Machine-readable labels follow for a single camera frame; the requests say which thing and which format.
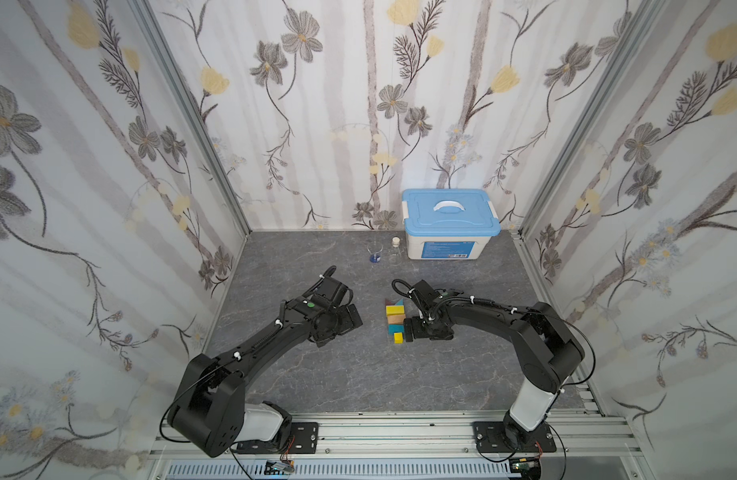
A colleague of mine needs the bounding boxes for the small circuit board right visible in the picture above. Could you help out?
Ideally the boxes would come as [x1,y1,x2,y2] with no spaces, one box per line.
[510,457,543,480]

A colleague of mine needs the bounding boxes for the natural wood rectangular block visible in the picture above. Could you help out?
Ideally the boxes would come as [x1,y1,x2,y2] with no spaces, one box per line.
[388,314,406,325]

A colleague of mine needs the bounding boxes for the small corked glass bottle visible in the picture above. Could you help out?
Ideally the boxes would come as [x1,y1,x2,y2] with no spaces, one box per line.
[390,237,403,265]

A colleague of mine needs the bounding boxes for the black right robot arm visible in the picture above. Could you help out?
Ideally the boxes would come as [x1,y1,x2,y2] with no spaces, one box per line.
[392,279,585,452]

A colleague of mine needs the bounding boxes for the yellow rectangular block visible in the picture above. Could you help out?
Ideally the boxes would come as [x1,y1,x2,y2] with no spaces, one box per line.
[386,305,405,317]

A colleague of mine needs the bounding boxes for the teal rectangular block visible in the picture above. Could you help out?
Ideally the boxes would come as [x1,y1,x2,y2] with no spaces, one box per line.
[388,324,405,336]

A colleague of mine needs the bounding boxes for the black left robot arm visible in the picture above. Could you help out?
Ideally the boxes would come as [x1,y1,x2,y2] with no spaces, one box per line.
[162,265,362,458]

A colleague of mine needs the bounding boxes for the white perforated cable tray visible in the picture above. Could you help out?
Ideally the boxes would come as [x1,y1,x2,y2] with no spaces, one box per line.
[162,459,521,479]

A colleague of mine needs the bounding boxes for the blue lidded storage box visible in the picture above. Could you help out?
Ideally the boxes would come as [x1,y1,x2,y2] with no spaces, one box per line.
[402,189,502,260]

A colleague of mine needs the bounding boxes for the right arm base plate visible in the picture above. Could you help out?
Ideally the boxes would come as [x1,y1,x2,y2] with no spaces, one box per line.
[472,421,558,454]

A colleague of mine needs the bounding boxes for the aluminium front rail frame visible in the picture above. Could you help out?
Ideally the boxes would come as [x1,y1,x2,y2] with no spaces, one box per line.
[146,409,656,479]

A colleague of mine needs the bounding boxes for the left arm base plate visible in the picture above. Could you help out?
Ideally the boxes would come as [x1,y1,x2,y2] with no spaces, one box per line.
[230,422,320,454]

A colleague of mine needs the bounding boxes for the small circuit board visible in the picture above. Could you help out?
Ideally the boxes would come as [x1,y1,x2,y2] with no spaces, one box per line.
[510,457,543,480]
[264,460,296,475]

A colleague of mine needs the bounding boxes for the glass beaker blue liquid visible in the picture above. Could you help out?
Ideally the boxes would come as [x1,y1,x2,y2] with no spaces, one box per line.
[366,239,384,264]

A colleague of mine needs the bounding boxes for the small circuit board left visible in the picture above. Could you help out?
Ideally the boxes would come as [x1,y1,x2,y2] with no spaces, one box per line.
[264,460,296,475]

